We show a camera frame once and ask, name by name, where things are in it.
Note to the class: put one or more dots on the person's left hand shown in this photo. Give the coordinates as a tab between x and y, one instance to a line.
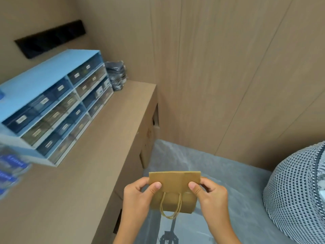
134	200

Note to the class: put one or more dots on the person's right hand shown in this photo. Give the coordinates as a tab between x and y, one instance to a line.
214	203

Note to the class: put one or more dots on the person's left thumb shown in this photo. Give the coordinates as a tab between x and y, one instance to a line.
155	188

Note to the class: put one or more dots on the person's right thumb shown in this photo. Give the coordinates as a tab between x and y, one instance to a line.
194	188

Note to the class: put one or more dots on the person's right forearm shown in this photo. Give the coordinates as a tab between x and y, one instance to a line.
223	235

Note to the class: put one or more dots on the person's left forearm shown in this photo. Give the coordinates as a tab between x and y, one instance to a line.
128	235

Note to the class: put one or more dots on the black tripod stand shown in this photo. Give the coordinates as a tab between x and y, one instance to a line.
168	235

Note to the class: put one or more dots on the grey floor sheet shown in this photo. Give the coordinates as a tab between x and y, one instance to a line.
243	185

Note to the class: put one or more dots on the brown wooden counter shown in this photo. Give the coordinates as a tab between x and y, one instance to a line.
83	180

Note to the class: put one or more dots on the white black dotted beanbag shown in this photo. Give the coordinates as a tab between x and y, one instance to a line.
297	195

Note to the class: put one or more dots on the stack of dark grey packets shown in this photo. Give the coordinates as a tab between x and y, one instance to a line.
116	74

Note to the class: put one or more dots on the rows of small labelled boxes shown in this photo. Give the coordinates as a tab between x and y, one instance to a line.
61	109

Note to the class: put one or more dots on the pile of blue clear packets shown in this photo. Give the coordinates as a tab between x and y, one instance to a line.
10	170

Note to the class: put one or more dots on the light blue shelf organizer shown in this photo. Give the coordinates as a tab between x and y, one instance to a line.
38	73

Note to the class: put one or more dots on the black wall panel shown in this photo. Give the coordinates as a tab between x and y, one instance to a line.
50	38

